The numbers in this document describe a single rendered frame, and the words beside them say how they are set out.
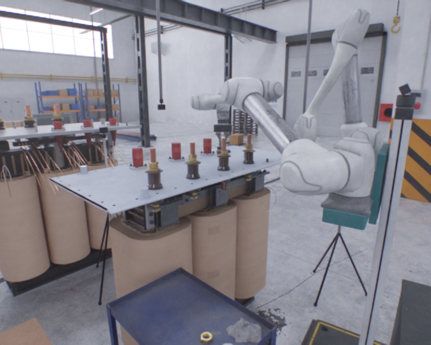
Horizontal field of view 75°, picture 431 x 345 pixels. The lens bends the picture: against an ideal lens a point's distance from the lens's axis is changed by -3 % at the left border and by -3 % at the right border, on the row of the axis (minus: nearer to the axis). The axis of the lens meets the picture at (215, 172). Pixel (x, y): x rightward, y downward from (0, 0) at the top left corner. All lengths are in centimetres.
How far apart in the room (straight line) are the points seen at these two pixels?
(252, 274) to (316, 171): 162
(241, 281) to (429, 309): 131
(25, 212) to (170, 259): 167
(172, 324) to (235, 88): 110
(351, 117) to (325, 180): 83
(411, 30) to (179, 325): 599
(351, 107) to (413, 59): 458
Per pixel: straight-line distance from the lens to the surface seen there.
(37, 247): 319
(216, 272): 210
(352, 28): 169
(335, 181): 109
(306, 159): 103
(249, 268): 247
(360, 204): 123
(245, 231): 230
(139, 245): 166
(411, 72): 634
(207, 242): 196
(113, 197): 143
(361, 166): 118
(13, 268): 324
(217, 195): 192
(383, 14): 1539
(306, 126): 162
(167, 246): 168
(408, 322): 168
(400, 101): 143
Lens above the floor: 181
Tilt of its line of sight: 14 degrees down
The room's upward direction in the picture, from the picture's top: straight up
